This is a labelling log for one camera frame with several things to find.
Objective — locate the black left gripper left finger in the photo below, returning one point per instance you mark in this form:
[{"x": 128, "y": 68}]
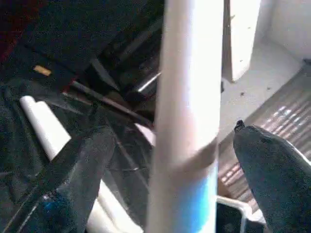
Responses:
[{"x": 68, "y": 184}]

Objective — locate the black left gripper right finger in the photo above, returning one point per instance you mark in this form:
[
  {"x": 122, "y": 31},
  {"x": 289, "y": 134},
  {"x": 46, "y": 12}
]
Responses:
[{"x": 282, "y": 184}]

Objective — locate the black work mat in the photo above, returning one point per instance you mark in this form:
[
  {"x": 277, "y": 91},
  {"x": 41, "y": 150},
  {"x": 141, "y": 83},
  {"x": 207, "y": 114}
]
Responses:
[{"x": 126, "y": 165}]

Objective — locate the black case with yellow label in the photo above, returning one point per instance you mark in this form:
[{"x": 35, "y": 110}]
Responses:
[{"x": 73, "y": 29}]

